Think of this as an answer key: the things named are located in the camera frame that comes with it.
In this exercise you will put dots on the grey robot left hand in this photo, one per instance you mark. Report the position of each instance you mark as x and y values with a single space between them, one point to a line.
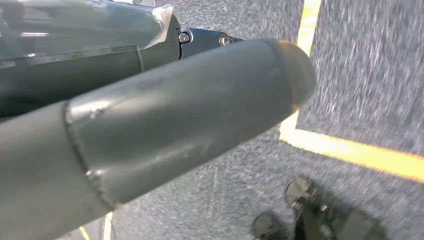
165 116

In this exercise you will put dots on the yellow floor tape square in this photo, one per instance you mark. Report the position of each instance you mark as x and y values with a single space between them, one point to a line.
364 154

